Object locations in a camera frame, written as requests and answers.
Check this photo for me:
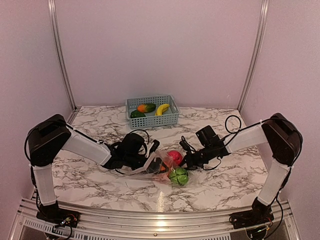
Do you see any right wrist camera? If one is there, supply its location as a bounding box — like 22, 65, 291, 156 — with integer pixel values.
179, 136, 196, 153

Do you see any right aluminium frame post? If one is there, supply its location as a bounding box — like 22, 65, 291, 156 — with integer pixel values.
237, 0, 270, 113

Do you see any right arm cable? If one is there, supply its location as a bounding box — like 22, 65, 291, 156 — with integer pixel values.
181, 114, 293, 172

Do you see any front aluminium rail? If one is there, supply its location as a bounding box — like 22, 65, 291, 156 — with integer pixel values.
14, 197, 301, 240

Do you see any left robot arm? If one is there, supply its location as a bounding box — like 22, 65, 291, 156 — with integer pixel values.
24, 114, 160, 223

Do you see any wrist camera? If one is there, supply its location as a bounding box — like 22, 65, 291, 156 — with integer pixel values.
179, 136, 196, 153
145, 139, 160, 158

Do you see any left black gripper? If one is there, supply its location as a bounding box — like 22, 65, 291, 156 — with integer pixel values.
125, 153, 169, 175

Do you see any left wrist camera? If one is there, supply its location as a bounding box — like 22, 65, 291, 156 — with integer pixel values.
145, 139, 160, 158

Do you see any left aluminium frame post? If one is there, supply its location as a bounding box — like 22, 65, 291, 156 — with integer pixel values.
48, 0, 77, 112

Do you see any green orange fake mango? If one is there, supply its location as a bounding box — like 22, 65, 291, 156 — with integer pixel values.
136, 103, 156, 113

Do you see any aluminium frame post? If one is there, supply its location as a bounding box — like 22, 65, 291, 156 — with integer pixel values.
48, 0, 77, 112
237, 0, 270, 113

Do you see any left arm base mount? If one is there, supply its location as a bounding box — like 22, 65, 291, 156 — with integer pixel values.
36, 201, 80, 228

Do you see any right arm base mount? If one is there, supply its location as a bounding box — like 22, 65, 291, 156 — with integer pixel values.
229, 197, 276, 229

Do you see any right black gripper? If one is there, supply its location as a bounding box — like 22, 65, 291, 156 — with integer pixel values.
177, 145, 214, 171

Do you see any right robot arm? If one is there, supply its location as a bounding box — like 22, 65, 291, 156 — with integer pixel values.
179, 113, 303, 224

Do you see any green fake cabbage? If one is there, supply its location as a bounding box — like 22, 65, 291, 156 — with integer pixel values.
130, 110, 146, 119

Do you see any light blue plastic basket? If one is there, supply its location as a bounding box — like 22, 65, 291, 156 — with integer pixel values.
125, 94, 180, 130

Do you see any yellow fake banana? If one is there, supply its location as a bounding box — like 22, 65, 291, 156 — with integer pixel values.
155, 103, 170, 116

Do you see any red fake apple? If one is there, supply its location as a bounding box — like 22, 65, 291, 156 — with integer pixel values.
167, 150, 183, 166

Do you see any clear zip top bag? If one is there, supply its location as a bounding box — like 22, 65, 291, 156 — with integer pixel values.
141, 150, 190, 186

